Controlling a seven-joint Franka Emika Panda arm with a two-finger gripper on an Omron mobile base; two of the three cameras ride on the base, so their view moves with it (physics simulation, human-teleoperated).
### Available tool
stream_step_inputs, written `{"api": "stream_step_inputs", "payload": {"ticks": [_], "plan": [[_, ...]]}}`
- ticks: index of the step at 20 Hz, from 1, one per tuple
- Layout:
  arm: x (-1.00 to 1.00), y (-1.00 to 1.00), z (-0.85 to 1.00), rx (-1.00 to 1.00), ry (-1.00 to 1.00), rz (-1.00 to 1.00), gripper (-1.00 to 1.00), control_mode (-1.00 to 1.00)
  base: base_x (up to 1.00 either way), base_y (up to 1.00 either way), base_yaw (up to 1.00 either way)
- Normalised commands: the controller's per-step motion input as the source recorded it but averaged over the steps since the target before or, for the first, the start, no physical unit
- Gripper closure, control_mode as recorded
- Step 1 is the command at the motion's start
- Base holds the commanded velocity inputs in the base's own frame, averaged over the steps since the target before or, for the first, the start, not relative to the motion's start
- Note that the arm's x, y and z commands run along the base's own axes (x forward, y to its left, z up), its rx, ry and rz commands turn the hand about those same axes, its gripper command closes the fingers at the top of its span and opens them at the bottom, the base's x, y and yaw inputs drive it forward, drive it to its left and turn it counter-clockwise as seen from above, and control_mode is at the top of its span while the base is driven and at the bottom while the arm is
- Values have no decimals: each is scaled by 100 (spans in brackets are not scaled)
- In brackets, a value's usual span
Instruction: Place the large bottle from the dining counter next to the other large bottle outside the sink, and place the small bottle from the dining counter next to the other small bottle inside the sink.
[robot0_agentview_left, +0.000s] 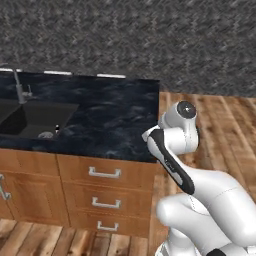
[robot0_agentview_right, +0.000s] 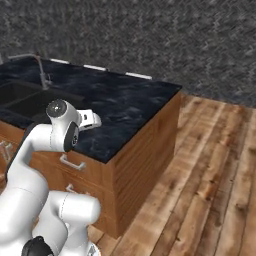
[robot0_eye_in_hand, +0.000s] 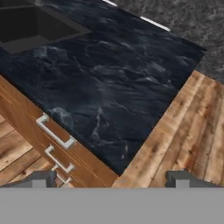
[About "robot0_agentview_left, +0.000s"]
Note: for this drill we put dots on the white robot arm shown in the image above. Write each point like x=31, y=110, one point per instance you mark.
x=206, y=200

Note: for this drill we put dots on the small bottle with black cap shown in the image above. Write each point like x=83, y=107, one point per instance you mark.
x=57, y=130

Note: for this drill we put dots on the dark sink basin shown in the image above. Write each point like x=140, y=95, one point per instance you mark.
x=40, y=116

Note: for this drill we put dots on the wooden panel under sink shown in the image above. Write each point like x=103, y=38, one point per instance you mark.
x=30, y=162

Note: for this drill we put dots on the wooden drawer front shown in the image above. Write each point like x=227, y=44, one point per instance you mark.
x=133, y=171
x=133, y=226
x=136, y=201

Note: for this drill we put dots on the grey metal tap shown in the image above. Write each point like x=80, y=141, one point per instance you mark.
x=19, y=90

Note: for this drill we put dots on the wooden cupboard door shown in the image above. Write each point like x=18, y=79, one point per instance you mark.
x=36, y=200

